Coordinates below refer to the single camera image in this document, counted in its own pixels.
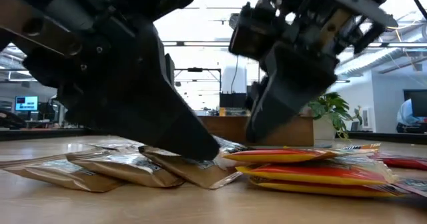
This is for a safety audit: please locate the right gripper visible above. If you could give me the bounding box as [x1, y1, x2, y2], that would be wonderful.
[246, 0, 398, 144]

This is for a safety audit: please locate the wooden tea organizer box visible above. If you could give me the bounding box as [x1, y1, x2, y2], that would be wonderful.
[196, 109, 315, 147]

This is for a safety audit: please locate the green plant in white pot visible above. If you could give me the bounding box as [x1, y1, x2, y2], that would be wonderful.
[307, 91, 364, 141]

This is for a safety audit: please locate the monitor with blue screen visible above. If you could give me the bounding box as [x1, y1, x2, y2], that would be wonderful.
[14, 95, 39, 113]

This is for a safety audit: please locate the large black screen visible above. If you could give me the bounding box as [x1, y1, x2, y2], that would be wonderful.
[403, 89, 427, 118]

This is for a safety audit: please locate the black background rig frame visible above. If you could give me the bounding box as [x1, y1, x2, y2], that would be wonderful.
[173, 67, 223, 101]

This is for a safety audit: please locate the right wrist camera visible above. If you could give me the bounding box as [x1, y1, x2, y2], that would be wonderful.
[229, 2, 286, 62]

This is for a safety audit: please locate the black ceiling cable reel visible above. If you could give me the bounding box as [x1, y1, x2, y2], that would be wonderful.
[229, 13, 241, 30]

